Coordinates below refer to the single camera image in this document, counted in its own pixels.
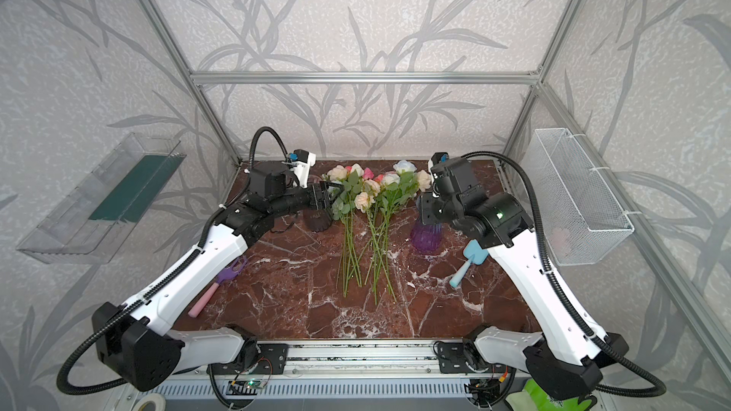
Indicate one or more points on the white tape roll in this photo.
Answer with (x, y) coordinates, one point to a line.
(151, 402)

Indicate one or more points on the aluminium front rail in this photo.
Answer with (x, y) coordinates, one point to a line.
(354, 357)

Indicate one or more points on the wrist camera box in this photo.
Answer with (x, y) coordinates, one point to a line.
(301, 162)
(438, 158)

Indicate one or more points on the flower bunch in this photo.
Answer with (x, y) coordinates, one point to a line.
(348, 197)
(390, 192)

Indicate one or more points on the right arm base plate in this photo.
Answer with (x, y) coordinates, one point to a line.
(451, 357)

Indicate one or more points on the dark red glass vase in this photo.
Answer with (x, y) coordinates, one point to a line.
(320, 218)

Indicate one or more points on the pink object in basket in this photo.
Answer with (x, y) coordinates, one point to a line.
(561, 243)

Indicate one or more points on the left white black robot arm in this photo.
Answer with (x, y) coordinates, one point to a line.
(157, 307)

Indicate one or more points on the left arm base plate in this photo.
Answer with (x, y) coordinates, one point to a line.
(270, 359)

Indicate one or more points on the white wire mesh basket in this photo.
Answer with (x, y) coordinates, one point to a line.
(573, 194)

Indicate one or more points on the purple blue glass vase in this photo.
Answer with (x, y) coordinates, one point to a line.
(426, 239)

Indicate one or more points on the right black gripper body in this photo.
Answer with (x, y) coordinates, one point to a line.
(429, 208)

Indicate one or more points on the light blue handled tool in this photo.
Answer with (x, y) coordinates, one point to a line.
(467, 262)

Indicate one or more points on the purple pink handled tool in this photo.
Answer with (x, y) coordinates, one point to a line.
(224, 276)

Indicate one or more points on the green black work glove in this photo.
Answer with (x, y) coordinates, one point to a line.
(533, 398)

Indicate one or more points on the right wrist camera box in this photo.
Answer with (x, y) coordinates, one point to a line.
(438, 158)

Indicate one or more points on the green circuit board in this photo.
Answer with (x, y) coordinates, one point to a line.
(246, 387)

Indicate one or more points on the clear plastic wall tray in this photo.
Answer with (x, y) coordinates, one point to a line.
(97, 217)

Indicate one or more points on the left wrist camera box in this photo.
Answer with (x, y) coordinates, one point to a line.
(301, 162)

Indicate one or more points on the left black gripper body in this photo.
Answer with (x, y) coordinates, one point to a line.
(319, 197)

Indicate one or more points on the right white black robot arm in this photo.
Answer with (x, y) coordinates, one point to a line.
(503, 227)

